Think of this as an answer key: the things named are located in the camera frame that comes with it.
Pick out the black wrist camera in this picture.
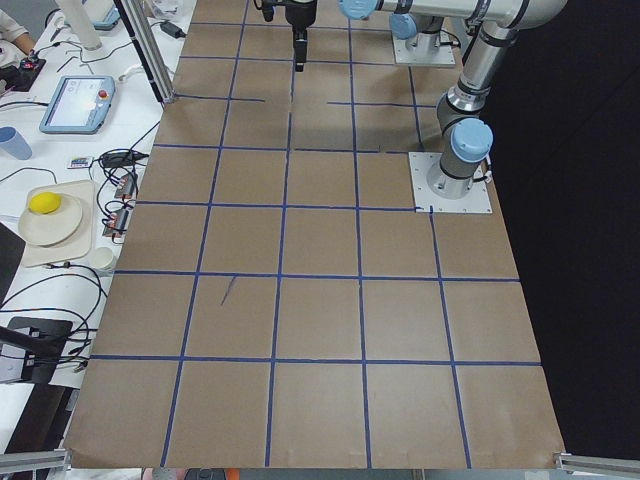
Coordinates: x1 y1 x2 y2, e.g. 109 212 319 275
253 0 279 22

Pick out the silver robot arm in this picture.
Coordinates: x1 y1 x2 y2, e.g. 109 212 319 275
389 13 444 50
293 1 565 203

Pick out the white paper cup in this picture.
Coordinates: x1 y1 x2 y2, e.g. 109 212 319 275
87 247 118 275

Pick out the black power adapter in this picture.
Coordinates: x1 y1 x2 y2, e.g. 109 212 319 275
160 21 186 39

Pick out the aluminium frame post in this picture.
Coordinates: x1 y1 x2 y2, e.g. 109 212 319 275
114 0 175 104

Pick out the light blue cup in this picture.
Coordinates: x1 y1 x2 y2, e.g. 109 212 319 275
0 126 32 160

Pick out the yellow lemon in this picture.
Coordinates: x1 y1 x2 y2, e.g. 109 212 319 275
28 192 62 215

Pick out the beige tray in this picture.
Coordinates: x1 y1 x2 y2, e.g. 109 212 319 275
17 180 96 267

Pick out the blue teach pendant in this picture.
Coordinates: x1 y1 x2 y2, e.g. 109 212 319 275
39 75 116 135

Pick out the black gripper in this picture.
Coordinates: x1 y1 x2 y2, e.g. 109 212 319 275
284 0 317 72

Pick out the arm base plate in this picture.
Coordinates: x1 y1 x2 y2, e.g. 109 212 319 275
393 31 456 68
408 152 492 214

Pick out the beige plate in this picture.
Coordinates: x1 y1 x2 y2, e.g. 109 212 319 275
18 195 83 246

